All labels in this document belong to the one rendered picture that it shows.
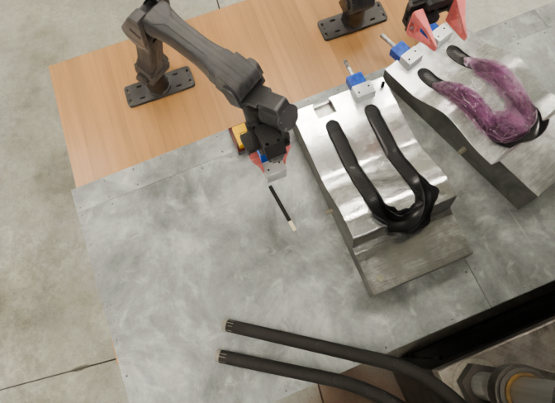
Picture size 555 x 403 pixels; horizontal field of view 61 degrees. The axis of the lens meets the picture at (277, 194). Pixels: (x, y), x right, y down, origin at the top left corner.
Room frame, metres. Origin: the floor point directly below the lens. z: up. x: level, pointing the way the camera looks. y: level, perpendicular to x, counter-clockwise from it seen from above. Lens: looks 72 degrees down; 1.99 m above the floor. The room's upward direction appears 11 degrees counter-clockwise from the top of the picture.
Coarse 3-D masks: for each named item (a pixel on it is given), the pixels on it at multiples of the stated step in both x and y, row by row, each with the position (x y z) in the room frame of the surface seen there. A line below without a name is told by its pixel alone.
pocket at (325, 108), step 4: (320, 104) 0.59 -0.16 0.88; (324, 104) 0.59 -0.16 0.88; (328, 104) 0.59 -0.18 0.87; (332, 104) 0.58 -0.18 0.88; (316, 108) 0.59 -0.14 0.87; (320, 108) 0.59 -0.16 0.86; (324, 108) 0.58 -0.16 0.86; (328, 108) 0.58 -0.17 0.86; (332, 108) 0.58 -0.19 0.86; (316, 112) 0.58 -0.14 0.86; (320, 112) 0.57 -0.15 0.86; (324, 112) 0.57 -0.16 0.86; (328, 112) 0.57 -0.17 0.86; (332, 112) 0.57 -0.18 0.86; (320, 116) 0.56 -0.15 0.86
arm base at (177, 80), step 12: (168, 72) 0.82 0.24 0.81; (180, 72) 0.82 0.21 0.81; (132, 84) 0.80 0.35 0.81; (156, 84) 0.75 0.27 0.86; (168, 84) 0.78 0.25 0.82; (180, 84) 0.78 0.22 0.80; (192, 84) 0.77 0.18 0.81; (132, 96) 0.77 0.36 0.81; (144, 96) 0.76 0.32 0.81; (156, 96) 0.75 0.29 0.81
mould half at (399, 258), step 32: (352, 96) 0.59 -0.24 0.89; (384, 96) 0.57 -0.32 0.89; (320, 128) 0.52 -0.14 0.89; (352, 128) 0.50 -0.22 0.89; (320, 160) 0.43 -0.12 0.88; (384, 160) 0.40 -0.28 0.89; (416, 160) 0.38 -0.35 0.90; (352, 192) 0.33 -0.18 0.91; (384, 192) 0.31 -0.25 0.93; (448, 192) 0.28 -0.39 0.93; (352, 224) 0.25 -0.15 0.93; (448, 224) 0.22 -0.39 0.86; (352, 256) 0.19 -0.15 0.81; (384, 256) 0.17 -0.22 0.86; (416, 256) 0.16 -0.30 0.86; (448, 256) 0.14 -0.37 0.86; (384, 288) 0.10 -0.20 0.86
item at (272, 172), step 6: (258, 150) 0.46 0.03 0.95; (264, 156) 0.45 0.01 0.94; (264, 162) 0.43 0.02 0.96; (282, 162) 0.42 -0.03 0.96; (264, 168) 0.41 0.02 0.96; (270, 168) 0.41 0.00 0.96; (276, 168) 0.41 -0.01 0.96; (282, 168) 0.40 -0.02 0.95; (264, 174) 0.41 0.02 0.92; (270, 174) 0.39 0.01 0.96; (276, 174) 0.40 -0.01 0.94; (282, 174) 0.40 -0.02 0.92; (270, 180) 0.39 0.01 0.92
